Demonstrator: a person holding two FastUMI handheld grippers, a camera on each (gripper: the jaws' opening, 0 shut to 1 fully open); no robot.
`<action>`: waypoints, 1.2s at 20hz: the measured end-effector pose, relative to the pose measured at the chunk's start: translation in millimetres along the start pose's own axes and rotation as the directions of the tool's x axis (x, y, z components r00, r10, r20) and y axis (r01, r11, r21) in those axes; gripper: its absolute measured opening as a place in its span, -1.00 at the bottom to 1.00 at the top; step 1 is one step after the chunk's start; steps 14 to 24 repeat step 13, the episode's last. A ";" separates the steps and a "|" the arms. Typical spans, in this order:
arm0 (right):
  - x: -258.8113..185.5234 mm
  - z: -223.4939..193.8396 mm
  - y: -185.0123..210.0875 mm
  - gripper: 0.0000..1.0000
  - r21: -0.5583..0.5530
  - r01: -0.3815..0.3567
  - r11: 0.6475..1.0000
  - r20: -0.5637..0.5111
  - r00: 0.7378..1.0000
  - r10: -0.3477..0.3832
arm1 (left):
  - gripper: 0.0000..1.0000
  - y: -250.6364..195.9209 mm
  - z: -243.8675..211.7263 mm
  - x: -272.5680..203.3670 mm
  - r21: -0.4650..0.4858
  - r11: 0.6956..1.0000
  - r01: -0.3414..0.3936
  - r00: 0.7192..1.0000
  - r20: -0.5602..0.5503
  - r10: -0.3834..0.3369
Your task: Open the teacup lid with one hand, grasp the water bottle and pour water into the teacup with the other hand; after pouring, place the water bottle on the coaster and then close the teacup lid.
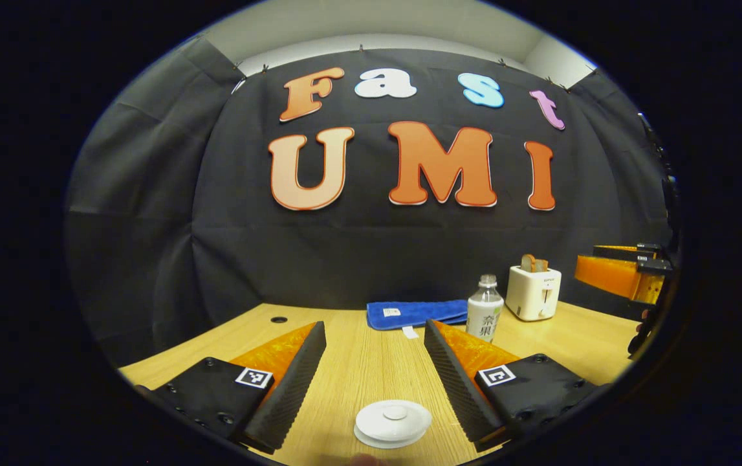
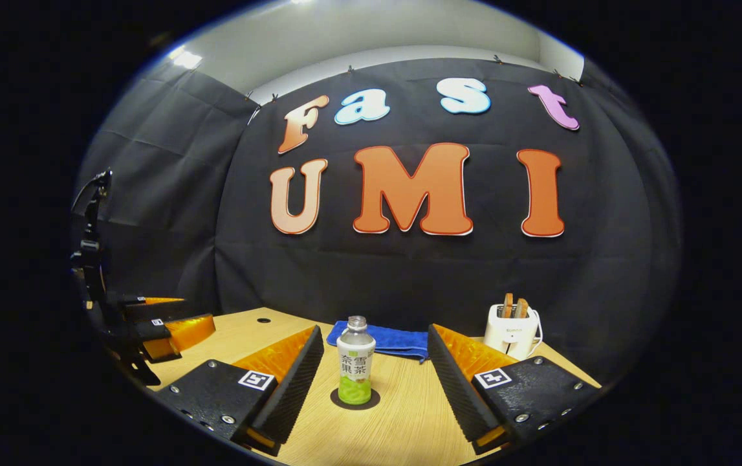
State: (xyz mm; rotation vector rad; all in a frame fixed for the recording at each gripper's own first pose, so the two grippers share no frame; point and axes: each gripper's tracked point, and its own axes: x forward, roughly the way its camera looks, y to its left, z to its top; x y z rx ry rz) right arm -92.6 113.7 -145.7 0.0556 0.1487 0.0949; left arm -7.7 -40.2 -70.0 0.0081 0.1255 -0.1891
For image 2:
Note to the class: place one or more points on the blue folded towel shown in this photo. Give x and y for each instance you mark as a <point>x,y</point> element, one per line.
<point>396,341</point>

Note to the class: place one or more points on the ceiling light panel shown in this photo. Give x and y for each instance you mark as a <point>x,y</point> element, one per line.
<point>186,59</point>

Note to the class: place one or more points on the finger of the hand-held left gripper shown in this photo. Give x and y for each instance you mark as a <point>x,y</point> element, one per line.
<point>144,309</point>
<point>183,333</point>

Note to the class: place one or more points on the dark brown round coaster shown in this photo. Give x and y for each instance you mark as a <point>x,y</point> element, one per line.
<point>377,396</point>

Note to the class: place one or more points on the white toaster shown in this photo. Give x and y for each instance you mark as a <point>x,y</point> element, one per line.
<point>510,333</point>

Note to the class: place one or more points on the clear plastic water bottle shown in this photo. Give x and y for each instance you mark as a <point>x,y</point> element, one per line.
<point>356,362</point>

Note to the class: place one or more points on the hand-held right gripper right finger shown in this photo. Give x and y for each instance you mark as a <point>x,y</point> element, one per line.
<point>458,395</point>

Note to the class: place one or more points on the brown toast slice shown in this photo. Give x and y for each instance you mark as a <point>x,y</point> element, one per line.
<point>508,304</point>
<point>522,308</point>

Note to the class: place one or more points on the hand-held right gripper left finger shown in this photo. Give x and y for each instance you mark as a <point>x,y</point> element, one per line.
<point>293,395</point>

